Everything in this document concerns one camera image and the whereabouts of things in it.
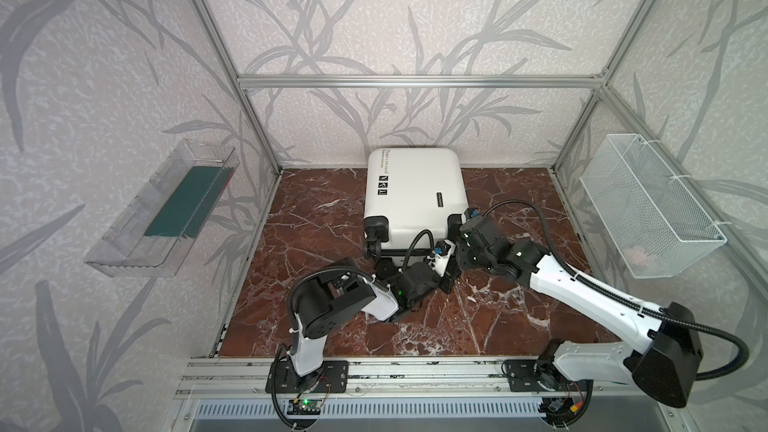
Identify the aluminium front rail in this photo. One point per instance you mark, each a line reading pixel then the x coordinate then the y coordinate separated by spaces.
pixel 366 377

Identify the clear plastic wall shelf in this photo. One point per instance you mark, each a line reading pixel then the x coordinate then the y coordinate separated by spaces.
pixel 123 250

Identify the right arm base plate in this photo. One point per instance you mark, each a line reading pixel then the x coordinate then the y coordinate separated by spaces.
pixel 528 376

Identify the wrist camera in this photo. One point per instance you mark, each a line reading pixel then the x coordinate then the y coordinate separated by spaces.
pixel 470 213
pixel 443 255

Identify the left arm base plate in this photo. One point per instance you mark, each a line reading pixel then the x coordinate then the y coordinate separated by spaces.
pixel 331 377

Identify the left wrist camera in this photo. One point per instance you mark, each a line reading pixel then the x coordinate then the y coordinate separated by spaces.
pixel 443 255

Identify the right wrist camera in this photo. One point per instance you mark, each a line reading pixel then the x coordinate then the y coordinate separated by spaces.
pixel 470 213

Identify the right circuit board with wires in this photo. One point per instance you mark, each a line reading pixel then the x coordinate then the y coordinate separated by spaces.
pixel 561 407

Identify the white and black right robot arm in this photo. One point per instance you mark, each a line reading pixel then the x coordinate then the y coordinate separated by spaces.
pixel 660 358

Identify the black and white suitcase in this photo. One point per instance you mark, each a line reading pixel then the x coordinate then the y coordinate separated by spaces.
pixel 414 198

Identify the left green circuit board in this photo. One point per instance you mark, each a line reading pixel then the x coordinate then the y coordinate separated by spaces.
pixel 304 407

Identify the white wire mesh basket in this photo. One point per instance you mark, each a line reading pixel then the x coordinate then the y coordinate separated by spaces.
pixel 630 196

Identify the green board in shelf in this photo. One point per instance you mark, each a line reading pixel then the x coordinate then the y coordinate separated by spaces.
pixel 187 209

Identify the pink object in basket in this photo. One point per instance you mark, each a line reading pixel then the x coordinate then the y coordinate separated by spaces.
pixel 637 256

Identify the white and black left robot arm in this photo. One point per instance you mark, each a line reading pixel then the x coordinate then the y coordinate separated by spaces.
pixel 326 300

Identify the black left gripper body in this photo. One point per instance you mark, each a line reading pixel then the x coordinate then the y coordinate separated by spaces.
pixel 434 273

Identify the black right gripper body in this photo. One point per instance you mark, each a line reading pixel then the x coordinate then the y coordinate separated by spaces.
pixel 465 243

